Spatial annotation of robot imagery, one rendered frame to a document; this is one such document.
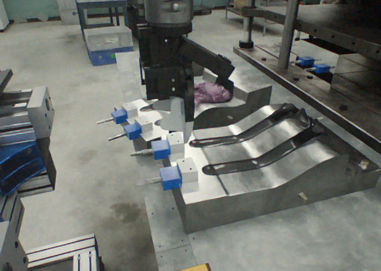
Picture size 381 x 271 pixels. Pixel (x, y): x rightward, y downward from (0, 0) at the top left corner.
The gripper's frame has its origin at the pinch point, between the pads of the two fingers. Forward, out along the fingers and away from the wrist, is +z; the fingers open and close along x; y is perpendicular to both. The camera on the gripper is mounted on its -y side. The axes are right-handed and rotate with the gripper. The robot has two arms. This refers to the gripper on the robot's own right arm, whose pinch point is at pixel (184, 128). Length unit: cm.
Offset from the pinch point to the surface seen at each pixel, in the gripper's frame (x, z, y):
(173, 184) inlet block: 2.2, 12.0, 3.1
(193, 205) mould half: 8.3, 12.9, 0.6
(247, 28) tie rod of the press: -120, 9, -73
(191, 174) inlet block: 2.6, 10.0, -0.8
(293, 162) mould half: 4.7, 10.3, -23.8
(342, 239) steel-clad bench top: 18.8, 21.0, -28.7
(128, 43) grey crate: -362, 75, -15
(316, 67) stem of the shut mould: -53, 13, -75
